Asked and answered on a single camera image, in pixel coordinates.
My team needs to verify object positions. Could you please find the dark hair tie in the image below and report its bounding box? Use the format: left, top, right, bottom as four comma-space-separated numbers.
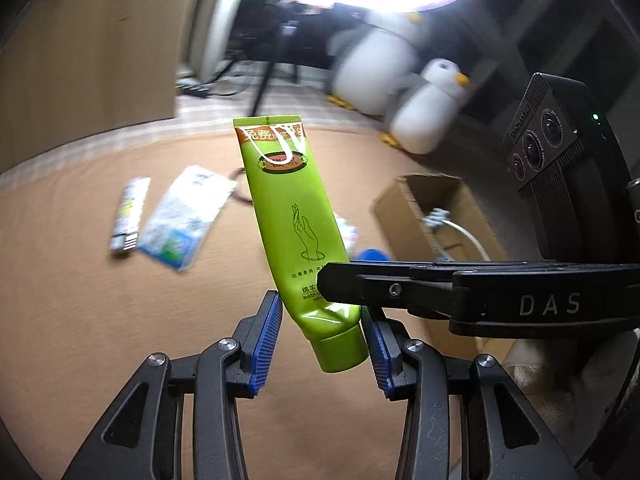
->
227, 169, 253, 206

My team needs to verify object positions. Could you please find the small white striped tube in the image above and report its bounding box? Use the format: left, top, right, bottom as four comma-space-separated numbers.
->
109, 176, 152, 253

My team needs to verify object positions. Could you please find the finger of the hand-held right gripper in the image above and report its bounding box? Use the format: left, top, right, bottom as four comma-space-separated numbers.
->
317, 260, 471, 321

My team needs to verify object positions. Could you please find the large penguin plush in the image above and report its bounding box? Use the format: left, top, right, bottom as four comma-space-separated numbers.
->
327, 10, 426, 116

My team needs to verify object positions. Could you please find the blue white plastic packet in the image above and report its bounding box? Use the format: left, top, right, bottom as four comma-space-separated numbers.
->
136, 165, 238, 272

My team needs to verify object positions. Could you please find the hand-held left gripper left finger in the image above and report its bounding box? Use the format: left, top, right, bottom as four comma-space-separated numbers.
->
62, 290, 285, 480

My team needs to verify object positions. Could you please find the light wood panel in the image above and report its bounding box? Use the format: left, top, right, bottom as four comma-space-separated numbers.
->
0, 0, 211, 181

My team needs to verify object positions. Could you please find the person's right hand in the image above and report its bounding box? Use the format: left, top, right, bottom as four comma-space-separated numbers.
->
502, 332, 636, 431

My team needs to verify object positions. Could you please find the small patterned white box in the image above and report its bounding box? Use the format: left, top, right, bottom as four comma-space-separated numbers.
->
334, 214, 360, 256

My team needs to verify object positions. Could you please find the grey ball massage roller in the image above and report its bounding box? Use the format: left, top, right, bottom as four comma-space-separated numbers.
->
422, 208, 493, 261

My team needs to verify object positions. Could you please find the black tripod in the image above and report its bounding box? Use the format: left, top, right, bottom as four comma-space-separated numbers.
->
220, 15, 301, 118

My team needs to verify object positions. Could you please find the green hand cream tube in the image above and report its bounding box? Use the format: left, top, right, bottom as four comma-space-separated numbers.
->
232, 116, 371, 374

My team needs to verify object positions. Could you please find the small penguin plush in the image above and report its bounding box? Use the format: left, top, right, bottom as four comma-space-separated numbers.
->
380, 58, 471, 156

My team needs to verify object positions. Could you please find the brown cardboard box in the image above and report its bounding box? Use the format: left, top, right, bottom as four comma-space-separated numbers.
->
371, 174, 511, 356

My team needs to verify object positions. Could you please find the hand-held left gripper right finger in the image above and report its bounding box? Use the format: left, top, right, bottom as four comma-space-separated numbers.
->
361, 306, 583, 480

